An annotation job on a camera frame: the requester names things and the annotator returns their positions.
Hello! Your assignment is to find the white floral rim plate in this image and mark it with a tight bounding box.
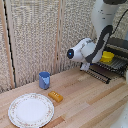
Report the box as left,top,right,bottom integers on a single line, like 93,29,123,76
7,92,55,128

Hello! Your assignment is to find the blue mug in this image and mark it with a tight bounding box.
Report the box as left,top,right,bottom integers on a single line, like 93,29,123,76
38,71,52,90

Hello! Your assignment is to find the orange butter box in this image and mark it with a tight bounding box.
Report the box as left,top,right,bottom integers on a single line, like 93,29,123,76
47,90,64,103

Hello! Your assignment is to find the black wire dish rack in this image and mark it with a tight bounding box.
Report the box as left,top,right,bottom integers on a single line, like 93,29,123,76
79,36,128,85

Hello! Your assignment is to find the yellow bowl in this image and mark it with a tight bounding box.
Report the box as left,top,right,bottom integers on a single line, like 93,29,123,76
100,50,115,64

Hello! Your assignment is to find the beige woven folding screen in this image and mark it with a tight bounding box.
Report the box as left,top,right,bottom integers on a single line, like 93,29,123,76
0,0,128,94

